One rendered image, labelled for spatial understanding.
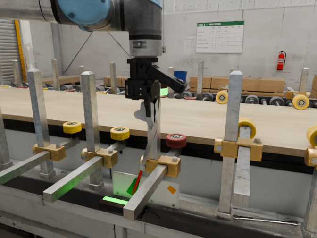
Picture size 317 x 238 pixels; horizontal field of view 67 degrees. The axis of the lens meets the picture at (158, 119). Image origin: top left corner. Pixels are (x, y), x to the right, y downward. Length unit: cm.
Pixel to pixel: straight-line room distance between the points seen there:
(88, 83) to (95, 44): 919
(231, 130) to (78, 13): 50
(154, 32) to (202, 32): 747
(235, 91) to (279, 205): 55
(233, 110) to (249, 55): 719
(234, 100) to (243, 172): 22
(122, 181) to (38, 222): 102
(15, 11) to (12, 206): 153
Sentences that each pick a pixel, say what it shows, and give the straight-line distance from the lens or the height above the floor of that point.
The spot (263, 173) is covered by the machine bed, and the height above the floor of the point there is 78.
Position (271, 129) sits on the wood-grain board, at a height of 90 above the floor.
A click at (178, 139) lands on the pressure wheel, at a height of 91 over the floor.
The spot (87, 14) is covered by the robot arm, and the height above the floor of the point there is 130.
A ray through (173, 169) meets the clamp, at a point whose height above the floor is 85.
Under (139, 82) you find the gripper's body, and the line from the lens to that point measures 67.
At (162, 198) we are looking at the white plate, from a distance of 88.
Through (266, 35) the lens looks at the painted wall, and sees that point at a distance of 788.
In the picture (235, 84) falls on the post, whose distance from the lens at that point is 70.
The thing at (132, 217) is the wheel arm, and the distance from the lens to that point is 63.
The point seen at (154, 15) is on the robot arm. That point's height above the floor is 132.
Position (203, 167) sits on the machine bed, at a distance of 104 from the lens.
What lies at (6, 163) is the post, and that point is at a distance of 134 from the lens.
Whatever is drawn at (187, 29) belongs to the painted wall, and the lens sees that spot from 828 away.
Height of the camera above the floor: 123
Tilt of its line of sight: 16 degrees down
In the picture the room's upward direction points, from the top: straight up
